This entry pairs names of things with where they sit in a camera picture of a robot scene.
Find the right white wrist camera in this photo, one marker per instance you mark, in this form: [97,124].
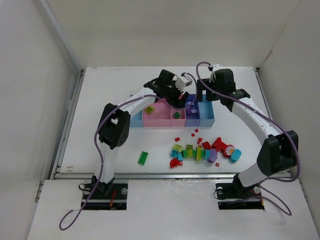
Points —
[213,69]

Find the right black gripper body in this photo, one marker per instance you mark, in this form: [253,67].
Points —
[208,91]

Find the teal lego bricks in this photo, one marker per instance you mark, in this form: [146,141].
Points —
[176,155]

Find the green lego row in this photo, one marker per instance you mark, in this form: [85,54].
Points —
[197,153]

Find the red round flower lego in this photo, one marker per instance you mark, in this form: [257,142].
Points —
[228,151]

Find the metal table rail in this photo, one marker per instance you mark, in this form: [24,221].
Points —
[143,176]

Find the red slope lego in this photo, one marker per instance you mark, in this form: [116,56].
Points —
[199,140]

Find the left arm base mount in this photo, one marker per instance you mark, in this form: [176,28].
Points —
[116,200]

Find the lime lego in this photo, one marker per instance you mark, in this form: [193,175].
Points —
[150,109]

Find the red lego cluster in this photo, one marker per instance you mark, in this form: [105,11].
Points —
[218,145]

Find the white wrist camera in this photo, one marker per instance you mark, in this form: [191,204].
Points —
[213,69]
[183,81]

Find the lime printed lego brick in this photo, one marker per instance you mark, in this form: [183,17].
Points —
[177,147]

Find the purple lego brick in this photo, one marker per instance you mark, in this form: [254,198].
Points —
[192,112]

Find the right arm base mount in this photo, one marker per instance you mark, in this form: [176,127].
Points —
[249,198]

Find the large pink bin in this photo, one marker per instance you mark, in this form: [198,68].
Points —
[161,117]

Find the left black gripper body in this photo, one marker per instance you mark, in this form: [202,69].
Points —
[178,97]

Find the dark green lego piece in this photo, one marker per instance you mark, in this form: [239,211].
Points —
[176,115]

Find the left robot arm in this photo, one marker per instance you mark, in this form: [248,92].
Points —
[114,125]

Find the red dome lego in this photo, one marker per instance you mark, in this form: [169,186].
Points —
[175,163]

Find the light blue bin left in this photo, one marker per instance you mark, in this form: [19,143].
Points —
[136,120]

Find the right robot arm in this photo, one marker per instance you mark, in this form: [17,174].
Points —
[279,148]

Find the small pink bin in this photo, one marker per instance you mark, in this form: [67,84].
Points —
[181,121]

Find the lavender flower lego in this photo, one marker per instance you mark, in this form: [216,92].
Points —
[212,155]

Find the green lego plate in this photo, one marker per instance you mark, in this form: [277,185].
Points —
[143,157]

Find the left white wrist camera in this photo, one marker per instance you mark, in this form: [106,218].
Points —
[183,81]

